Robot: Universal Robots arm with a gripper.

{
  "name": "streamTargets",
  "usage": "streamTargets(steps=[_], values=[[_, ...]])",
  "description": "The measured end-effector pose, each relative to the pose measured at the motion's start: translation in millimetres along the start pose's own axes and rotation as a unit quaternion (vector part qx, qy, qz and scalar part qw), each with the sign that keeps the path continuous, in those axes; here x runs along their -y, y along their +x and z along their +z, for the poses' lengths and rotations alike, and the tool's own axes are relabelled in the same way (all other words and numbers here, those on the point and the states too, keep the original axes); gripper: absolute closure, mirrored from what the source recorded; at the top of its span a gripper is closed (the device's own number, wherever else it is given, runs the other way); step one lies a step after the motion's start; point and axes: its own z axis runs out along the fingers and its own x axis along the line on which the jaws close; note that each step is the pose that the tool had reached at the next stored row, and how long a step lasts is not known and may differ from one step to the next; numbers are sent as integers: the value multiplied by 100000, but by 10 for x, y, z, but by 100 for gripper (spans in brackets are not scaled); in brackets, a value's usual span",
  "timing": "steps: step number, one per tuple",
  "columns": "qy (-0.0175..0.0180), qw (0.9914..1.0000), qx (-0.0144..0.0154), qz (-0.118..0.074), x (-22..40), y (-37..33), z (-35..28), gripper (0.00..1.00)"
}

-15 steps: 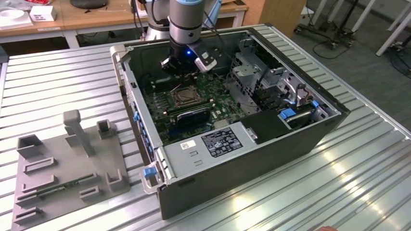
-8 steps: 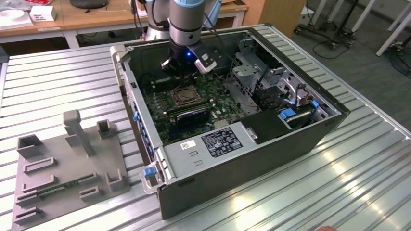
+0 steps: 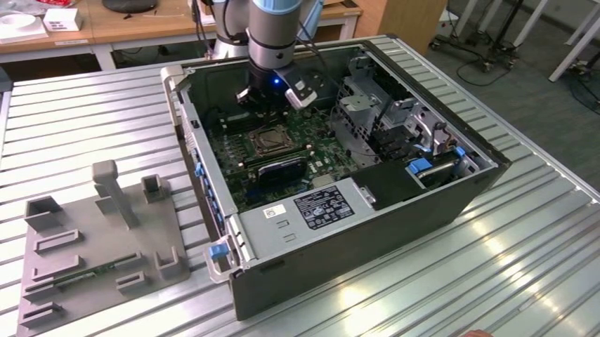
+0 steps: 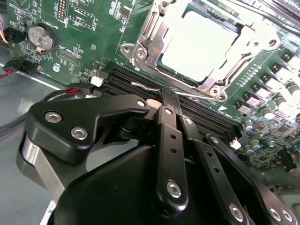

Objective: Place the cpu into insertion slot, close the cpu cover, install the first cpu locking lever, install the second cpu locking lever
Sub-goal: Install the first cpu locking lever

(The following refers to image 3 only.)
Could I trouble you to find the metal socket cover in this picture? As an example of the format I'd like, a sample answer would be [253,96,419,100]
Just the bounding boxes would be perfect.
[249,125,302,157]

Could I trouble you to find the silver disk bay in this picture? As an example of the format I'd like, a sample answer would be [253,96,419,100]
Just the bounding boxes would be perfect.
[334,55,394,157]

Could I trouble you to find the pale blue teach pendant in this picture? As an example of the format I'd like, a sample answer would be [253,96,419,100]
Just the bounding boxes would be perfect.
[296,0,324,41]

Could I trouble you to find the green motherboard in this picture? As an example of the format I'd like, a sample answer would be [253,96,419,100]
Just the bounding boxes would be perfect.
[205,105,375,208]

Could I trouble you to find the black graphics card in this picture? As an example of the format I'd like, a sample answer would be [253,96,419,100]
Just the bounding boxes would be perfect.
[255,155,310,193]

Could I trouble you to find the wooden desk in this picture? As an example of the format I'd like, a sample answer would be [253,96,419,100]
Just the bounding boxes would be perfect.
[0,0,116,73]
[86,0,364,71]

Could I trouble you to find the black plastic shroud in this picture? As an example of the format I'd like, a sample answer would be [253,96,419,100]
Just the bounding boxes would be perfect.
[350,164,426,211]

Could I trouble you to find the wooden cabinet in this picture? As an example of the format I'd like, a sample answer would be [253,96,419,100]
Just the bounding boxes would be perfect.
[378,0,447,56]

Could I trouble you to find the black round object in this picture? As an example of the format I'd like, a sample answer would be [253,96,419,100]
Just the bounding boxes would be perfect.
[101,0,159,13]

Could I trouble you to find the silver power supply unit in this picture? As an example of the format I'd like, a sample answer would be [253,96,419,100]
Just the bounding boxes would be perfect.
[227,177,378,263]

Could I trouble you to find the white labelled box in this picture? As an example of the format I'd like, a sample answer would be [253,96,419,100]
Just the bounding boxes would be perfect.
[41,8,84,32]

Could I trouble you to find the black rolling stand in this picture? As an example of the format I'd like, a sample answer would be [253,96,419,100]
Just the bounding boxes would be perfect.
[428,0,523,74]

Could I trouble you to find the black and grey PC case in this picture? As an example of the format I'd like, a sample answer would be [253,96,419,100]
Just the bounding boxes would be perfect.
[159,34,513,322]

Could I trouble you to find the grey parts rack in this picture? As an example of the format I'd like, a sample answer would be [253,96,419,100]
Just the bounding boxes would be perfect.
[16,159,192,331]

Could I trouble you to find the white tray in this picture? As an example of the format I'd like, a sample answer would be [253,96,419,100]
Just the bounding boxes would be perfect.
[0,13,48,45]

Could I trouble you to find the green RAM stick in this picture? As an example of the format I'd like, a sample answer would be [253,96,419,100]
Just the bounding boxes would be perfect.
[52,258,141,291]

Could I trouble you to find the white table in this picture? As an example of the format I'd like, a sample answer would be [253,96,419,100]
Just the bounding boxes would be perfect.
[547,0,600,84]

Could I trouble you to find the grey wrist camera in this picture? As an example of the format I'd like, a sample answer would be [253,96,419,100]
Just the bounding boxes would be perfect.
[272,68,324,110]

